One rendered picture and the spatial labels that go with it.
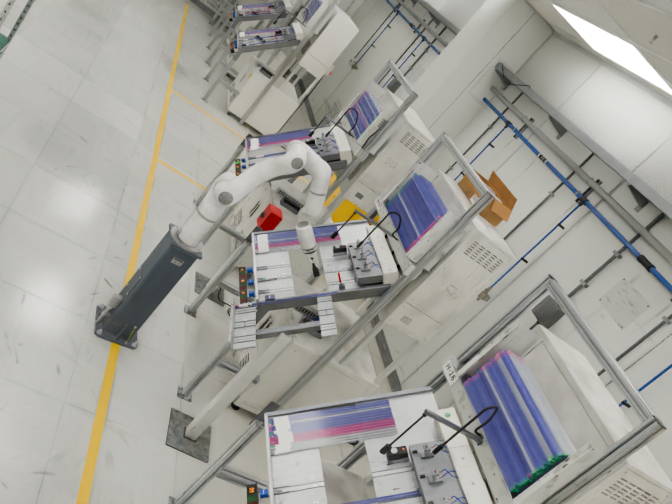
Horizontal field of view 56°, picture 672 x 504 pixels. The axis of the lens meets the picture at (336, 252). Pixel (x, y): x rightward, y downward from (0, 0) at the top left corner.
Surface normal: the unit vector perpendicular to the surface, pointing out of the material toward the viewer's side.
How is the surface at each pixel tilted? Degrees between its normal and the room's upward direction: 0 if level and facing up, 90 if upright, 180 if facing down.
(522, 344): 90
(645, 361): 90
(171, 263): 90
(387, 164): 90
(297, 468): 45
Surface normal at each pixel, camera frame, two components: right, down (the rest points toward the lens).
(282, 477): -0.07, -0.83
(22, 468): 0.64, -0.69
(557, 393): -0.75, -0.48
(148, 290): 0.23, 0.59
